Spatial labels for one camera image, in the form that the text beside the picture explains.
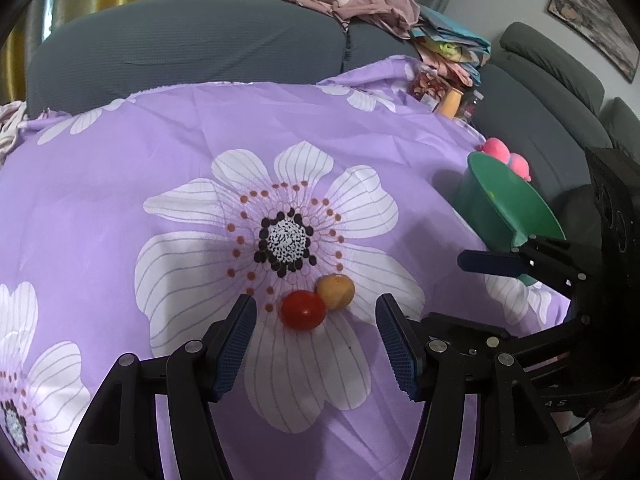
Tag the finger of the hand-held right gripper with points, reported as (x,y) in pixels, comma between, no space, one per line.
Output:
(470,332)
(487,261)

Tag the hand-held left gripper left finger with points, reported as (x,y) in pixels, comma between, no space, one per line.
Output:
(235,345)

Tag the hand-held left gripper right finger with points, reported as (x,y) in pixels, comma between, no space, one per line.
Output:
(397,345)

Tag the green plastic bowl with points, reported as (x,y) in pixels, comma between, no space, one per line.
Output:
(520,205)

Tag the red tomato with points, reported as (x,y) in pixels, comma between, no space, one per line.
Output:
(302,310)

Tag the brown longan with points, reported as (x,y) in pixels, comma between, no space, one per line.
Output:
(336,291)

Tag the pink plush toy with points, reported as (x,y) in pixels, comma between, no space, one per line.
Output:
(497,149)

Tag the clear jar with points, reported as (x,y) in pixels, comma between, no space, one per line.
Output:
(470,107)

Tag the yellow bottle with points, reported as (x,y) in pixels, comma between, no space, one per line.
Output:
(450,104)

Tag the grey cushioned armchair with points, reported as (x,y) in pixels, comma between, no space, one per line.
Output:
(540,100)

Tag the dark red snack bag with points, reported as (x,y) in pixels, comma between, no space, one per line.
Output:
(425,85)

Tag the purple floral tablecloth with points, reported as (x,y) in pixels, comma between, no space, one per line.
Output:
(125,160)

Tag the stack of folded cloths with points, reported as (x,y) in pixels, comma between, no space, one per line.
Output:
(450,35)

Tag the pink clothes pile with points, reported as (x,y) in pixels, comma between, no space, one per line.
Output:
(370,0)

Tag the grey sofa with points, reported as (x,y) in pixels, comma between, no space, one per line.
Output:
(200,45)

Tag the white printed cloth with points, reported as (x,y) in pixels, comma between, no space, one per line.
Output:
(10,130)

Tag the framed wall picture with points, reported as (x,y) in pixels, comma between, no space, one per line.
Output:
(595,15)

